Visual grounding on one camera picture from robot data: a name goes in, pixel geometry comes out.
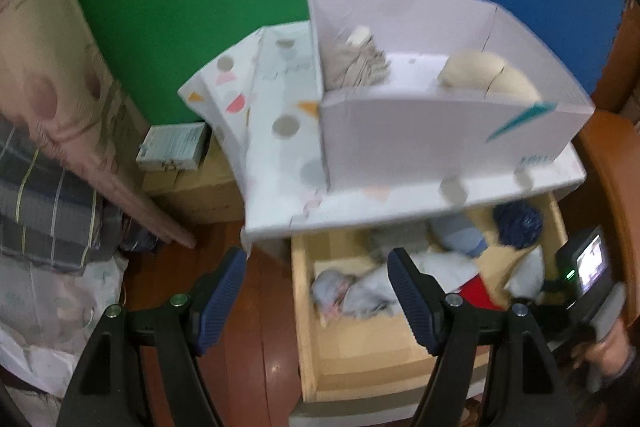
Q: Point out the white dotted cover sheet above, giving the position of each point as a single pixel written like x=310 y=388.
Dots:
x=280 y=167

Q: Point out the blue packet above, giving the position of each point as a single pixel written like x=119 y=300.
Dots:
x=140 y=239

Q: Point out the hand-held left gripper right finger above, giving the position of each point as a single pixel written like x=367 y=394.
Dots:
x=410 y=302

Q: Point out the red sock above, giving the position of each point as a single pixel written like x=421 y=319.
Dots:
x=477 y=294

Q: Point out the person's right hand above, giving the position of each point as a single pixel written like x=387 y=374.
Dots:
x=617 y=349

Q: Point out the navy sock ball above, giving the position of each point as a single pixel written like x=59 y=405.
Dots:
x=517 y=222

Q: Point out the grey plaid blanket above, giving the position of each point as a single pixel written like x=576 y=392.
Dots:
x=45 y=207

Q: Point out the pink floral mattress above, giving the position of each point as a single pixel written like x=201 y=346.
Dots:
x=50 y=82

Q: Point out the white cloth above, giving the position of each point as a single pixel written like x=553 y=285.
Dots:
x=525 y=272
x=445 y=267

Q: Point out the green foam mat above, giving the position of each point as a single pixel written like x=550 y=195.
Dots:
x=175 y=7

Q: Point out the white cardboard box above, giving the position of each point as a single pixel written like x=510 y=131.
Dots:
x=400 y=147

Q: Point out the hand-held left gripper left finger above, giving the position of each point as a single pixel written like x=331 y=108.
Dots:
x=222 y=302

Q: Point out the brown cardboard box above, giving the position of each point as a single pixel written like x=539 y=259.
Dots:
x=200 y=197

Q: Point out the light blue sock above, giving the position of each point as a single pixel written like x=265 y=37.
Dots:
x=462 y=237

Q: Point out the grey-fronted wooden drawer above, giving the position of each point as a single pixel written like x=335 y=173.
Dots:
x=360 y=357

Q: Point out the grey sock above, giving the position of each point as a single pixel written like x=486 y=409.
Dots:
x=400 y=237

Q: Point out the grey mottled cloth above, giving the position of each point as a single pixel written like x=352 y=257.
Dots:
x=360 y=297

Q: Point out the white crumpled bag pile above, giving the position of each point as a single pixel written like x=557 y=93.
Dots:
x=45 y=307

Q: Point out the small white carton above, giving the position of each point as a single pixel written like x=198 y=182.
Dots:
x=170 y=147

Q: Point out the beige cloth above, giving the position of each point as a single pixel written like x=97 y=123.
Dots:
x=475 y=72
x=350 y=62

